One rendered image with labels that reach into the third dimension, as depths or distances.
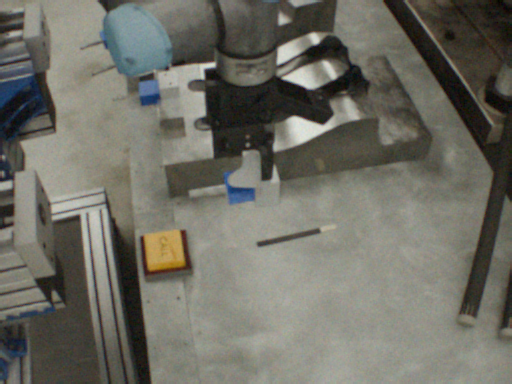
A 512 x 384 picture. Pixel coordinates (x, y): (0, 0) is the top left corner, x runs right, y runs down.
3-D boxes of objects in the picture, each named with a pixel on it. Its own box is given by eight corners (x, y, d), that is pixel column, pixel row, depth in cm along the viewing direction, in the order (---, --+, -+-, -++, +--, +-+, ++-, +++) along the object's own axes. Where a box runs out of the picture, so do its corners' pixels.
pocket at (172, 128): (163, 155, 96) (161, 141, 93) (161, 134, 99) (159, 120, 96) (188, 151, 97) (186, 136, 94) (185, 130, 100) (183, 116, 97)
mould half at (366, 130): (170, 198, 97) (160, 146, 86) (159, 102, 113) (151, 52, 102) (426, 158, 103) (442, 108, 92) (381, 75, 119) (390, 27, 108)
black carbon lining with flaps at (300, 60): (196, 142, 96) (192, 102, 88) (186, 85, 106) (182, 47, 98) (380, 117, 100) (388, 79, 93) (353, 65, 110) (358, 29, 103)
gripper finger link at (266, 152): (255, 168, 77) (252, 114, 72) (267, 166, 77) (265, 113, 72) (261, 188, 73) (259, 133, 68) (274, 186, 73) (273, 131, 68)
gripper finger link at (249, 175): (228, 200, 79) (223, 146, 73) (268, 194, 80) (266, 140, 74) (231, 213, 77) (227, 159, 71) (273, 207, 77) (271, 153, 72)
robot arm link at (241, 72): (270, 21, 64) (286, 59, 59) (269, 50, 68) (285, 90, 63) (210, 28, 63) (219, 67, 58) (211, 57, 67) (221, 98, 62)
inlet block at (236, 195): (193, 218, 81) (189, 196, 77) (188, 193, 84) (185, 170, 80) (278, 204, 83) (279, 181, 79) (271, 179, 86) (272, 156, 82)
